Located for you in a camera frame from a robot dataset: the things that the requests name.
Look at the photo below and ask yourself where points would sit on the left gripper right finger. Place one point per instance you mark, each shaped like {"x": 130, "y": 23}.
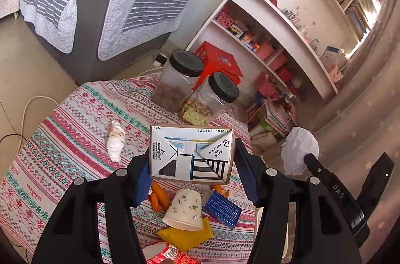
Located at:
{"x": 321, "y": 233}

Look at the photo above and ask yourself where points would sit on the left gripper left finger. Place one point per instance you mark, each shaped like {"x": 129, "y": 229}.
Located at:
{"x": 89, "y": 209}

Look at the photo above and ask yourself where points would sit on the white tissue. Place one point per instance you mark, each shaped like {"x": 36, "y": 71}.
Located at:
{"x": 298, "y": 144}

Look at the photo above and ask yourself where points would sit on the red snack wrapper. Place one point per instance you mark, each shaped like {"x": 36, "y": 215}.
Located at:
{"x": 162, "y": 251}

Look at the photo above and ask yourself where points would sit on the twisted white wrapper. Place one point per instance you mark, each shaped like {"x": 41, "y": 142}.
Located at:
{"x": 116, "y": 141}

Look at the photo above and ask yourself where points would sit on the blue paper box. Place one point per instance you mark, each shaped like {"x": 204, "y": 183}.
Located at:
{"x": 221, "y": 208}

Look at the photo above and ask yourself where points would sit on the floral paper cup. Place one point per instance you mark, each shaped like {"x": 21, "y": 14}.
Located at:
{"x": 185, "y": 211}

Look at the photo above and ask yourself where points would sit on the white milk carton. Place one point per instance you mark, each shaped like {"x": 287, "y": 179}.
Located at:
{"x": 192, "y": 154}

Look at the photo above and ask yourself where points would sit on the white lace curtain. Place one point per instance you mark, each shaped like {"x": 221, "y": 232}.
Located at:
{"x": 362, "y": 122}

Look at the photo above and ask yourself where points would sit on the patterned striped tablecloth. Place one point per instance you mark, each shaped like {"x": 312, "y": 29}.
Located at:
{"x": 71, "y": 143}

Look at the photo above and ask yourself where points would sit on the stack of papers and books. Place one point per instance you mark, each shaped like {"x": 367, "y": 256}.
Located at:
{"x": 275, "y": 116}

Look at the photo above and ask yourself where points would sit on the pink basket on floor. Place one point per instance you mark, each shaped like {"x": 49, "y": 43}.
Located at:
{"x": 266, "y": 87}

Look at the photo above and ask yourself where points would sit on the jar with crackers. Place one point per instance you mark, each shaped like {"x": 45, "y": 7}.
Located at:
{"x": 213, "y": 98}

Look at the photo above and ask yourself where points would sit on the white shelf unit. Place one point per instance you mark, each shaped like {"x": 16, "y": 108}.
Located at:
{"x": 265, "y": 20}

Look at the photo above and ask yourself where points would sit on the jar with brown snacks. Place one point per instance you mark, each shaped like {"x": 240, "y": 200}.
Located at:
{"x": 178, "y": 77}

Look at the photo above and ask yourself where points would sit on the red gift box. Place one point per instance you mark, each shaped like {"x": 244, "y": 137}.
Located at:
{"x": 217, "y": 60}

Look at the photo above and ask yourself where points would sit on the grey sofa with quilt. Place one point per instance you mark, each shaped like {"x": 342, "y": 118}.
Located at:
{"x": 94, "y": 40}

